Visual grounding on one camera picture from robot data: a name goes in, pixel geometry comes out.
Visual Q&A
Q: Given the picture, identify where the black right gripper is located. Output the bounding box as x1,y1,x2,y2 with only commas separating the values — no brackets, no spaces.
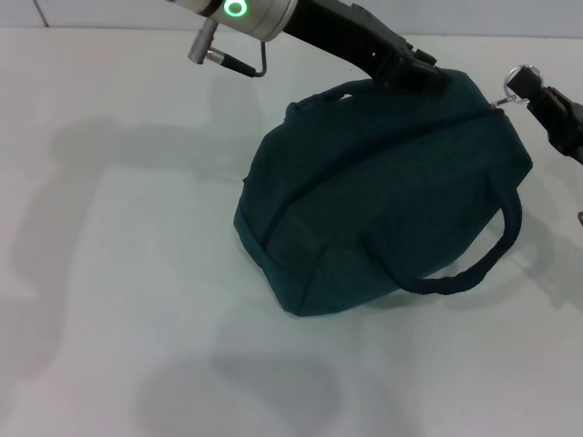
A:
506,67,583,168

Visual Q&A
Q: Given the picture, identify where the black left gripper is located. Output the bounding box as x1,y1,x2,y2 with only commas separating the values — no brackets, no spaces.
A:
280,0,455,97

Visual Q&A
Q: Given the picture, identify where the metal zipper pull ring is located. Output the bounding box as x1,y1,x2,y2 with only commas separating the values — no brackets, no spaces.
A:
490,63,541,110

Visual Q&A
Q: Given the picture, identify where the dark teal fabric lunch bag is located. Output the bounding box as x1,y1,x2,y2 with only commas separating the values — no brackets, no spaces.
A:
232,68,534,319

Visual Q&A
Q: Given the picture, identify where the left arm cable with plug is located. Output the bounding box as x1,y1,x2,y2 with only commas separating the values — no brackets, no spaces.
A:
186,17,269,78

